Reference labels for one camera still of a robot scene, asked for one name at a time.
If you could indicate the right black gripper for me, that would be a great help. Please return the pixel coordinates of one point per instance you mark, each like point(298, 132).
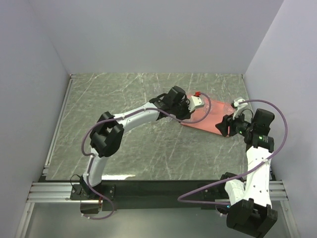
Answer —
point(228, 120)

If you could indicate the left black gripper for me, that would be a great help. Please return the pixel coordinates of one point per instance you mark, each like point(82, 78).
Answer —
point(187, 114)

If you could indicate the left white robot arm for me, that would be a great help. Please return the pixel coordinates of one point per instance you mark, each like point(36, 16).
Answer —
point(106, 135)

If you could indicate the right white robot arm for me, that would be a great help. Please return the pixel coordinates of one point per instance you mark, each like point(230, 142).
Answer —
point(250, 209)

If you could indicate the pink plastic tray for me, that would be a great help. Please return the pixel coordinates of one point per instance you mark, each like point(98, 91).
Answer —
point(218, 111)

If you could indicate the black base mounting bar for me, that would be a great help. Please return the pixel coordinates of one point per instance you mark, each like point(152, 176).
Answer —
point(149, 194)

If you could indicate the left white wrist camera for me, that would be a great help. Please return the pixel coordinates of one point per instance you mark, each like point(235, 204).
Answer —
point(195, 101)

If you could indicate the aluminium rail frame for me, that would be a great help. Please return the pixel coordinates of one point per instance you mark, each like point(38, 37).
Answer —
point(45, 191)

